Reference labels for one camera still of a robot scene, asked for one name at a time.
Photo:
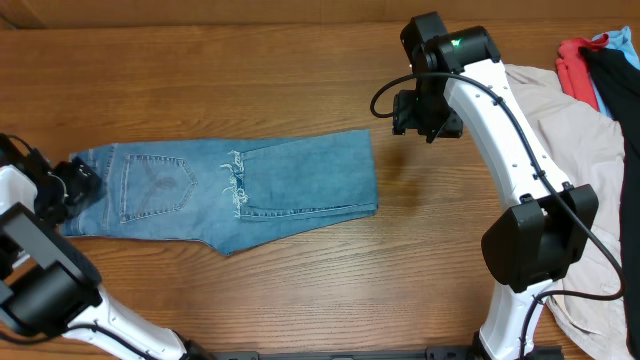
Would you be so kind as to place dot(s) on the red garment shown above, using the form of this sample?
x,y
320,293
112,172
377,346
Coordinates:
x,y
573,71

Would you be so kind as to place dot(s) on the beige cloth garment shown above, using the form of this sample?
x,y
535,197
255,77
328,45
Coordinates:
x,y
588,147

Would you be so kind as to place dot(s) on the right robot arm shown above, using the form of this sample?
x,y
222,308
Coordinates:
x,y
461,83

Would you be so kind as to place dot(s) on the black garment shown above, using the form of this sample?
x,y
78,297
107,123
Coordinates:
x,y
617,82

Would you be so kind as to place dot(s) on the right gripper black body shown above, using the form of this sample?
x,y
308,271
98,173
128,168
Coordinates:
x,y
429,114

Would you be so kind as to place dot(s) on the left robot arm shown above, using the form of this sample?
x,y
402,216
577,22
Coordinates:
x,y
49,289

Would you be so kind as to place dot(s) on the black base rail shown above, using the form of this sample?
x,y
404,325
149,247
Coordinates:
x,y
345,355

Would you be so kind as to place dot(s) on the light blue garment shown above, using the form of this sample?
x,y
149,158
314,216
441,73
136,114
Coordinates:
x,y
620,40

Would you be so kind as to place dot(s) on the light blue denim jeans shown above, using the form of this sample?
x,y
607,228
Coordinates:
x,y
230,194

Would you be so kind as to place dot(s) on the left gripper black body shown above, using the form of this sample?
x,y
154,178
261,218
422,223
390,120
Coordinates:
x,y
77,183

